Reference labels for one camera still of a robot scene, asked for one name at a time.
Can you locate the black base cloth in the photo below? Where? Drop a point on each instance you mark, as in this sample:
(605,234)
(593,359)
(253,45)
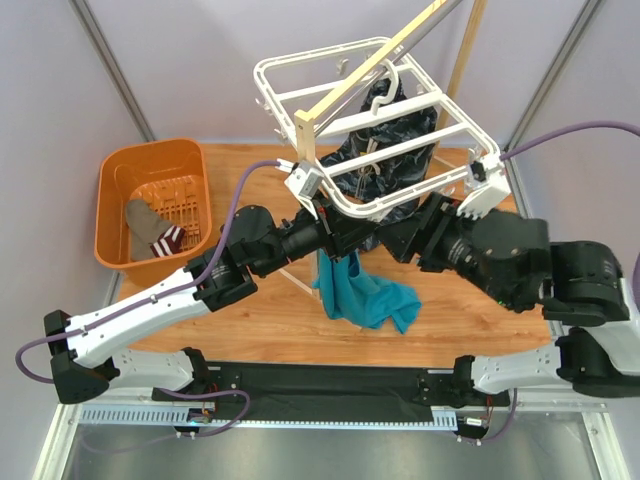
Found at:
(335,391)

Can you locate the orange laundry basket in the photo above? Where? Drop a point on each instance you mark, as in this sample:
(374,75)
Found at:
(153,209)

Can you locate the teal cloth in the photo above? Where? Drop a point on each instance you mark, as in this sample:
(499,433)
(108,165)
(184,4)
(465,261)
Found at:
(349,292)

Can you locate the dark patterned shorts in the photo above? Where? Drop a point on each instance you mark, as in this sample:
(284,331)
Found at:
(390,175)

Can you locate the grey maroon striped sock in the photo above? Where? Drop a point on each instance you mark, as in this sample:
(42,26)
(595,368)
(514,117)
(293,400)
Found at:
(151,235)

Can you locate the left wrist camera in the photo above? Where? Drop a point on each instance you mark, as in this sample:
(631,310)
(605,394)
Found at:
(303,182)

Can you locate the slotted cable duct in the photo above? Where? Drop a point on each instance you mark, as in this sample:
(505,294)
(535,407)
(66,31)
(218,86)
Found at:
(190,417)

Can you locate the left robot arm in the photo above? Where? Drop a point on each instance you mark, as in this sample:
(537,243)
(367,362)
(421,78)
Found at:
(91,353)

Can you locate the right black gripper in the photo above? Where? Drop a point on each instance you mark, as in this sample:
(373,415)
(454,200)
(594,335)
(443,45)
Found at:
(430,236)

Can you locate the wooden drying rack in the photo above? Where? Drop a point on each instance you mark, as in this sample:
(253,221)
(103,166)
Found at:
(388,85)

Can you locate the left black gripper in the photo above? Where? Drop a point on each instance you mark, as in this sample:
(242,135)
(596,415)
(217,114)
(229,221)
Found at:
(329,230)

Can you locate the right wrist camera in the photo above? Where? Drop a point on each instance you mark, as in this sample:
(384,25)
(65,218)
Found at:
(487,185)

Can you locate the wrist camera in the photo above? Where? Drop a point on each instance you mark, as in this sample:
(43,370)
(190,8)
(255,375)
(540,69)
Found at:
(487,185)
(303,182)

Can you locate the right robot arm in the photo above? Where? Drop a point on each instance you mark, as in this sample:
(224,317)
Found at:
(512,260)

